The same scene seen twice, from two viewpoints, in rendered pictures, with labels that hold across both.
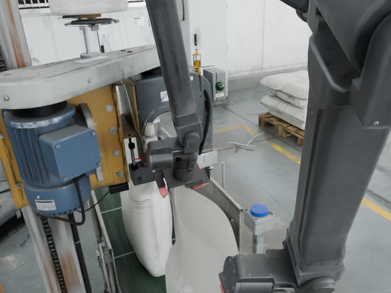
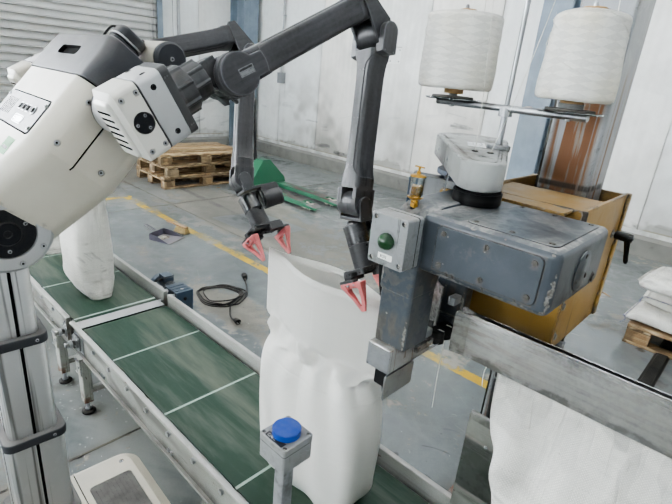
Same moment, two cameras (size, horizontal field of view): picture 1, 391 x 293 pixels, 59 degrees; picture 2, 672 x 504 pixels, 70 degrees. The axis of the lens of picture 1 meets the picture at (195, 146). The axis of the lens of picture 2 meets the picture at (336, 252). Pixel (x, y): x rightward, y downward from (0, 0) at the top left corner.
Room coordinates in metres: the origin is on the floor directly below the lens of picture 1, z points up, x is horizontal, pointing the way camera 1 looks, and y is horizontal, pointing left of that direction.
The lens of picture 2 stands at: (1.75, -0.50, 1.54)
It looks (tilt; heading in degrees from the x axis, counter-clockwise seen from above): 20 degrees down; 154
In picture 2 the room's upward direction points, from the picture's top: 5 degrees clockwise
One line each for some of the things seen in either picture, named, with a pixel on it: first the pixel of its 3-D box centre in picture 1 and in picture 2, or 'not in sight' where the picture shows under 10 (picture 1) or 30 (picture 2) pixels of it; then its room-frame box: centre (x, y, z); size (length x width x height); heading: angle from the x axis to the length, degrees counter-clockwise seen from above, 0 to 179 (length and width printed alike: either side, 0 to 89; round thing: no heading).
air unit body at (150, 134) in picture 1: (152, 147); not in sight; (0.94, 0.13, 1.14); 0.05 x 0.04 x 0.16; 112
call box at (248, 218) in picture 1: (258, 218); (285, 444); (1.02, -0.21, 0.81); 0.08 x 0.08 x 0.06; 22
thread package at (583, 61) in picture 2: not in sight; (583, 57); (1.06, 0.31, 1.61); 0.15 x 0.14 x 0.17; 22
